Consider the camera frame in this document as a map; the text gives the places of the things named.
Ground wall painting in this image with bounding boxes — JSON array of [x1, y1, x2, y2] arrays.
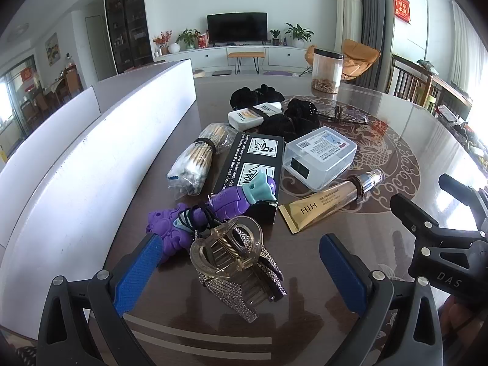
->
[[45, 32, 59, 65]]

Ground orange bench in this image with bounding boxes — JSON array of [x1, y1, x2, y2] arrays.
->
[[228, 51, 265, 75]]

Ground large green potted plant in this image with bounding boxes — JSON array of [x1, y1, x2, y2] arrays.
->
[[284, 23, 315, 48]]

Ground person's right hand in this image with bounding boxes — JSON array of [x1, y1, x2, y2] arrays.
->
[[438, 295, 488, 351]]

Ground clear hair claw clip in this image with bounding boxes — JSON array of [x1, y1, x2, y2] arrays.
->
[[189, 217, 275, 311]]

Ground orange lounge chair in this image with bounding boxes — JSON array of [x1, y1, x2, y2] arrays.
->
[[305, 39, 381, 81]]

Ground clear plastic packet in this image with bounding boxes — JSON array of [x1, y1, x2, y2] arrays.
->
[[318, 106, 370, 124]]

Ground gold cosmetic tube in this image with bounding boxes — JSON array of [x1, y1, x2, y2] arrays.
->
[[278, 168, 386, 235]]

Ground black hair tie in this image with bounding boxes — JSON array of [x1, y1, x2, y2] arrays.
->
[[177, 204, 216, 233]]

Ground red flowers in vase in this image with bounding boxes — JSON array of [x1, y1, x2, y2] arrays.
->
[[152, 30, 173, 56]]

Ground cotton swab bundle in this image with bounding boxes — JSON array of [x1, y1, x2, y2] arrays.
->
[[167, 123, 239, 198]]

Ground clear jar with black lid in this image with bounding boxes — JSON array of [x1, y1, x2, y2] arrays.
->
[[310, 48, 344, 95]]

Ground sheer white curtain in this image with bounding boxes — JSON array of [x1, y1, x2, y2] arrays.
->
[[450, 0, 488, 96]]

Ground white television cabinet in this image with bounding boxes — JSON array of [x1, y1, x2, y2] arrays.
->
[[152, 44, 317, 75]]

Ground rhinestone bow hair clip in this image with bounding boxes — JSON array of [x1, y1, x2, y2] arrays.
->
[[196, 225, 287, 323]]

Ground wooden bench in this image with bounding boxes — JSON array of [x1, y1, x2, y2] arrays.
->
[[387, 54, 473, 119]]

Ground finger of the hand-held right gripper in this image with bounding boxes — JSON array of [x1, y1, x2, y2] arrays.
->
[[438, 173, 488, 231], [389, 194, 488, 245]]

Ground dark display cabinet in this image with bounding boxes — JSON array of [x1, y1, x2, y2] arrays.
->
[[104, 0, 155, 77]]

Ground black printed box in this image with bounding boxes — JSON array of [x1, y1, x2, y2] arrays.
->
[[211, 131, 286, 224]]

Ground red wall hanging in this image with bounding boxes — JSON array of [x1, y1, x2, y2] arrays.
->
[[393, 0, 413, 23]]

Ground bushy green potted plant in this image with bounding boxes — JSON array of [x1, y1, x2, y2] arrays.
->
[[175, 28, 201, 50]]

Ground clear plastic box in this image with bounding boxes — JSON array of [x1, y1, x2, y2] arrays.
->
[[283, 126, 358, 192]]

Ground standing air conditioner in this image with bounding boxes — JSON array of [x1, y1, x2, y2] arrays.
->
[[335, 0, 364, 52]]

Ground white small box with band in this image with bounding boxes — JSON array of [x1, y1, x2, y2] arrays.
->
[[228, 102, 283, 130]]

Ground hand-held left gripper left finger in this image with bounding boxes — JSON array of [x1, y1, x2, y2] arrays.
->
[[36, 232, 168, 366]]

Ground television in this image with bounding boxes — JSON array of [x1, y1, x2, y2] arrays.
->
[[206, 13, 268, 44]]

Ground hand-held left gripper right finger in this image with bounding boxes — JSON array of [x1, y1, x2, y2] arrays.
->
[[318, 232, 445, 366]]

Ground white storage box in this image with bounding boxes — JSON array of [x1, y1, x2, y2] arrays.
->
[[0, 59, 197, 328]]

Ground grey curtain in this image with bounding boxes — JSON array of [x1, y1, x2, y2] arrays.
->
[[350, 0, 393, 88]]

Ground wooden dining chair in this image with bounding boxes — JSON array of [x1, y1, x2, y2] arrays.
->
[[61, 69, 84, 100]]

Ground purple toy with teal parts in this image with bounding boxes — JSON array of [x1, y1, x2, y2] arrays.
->
[[147, 173, 277, 264]]

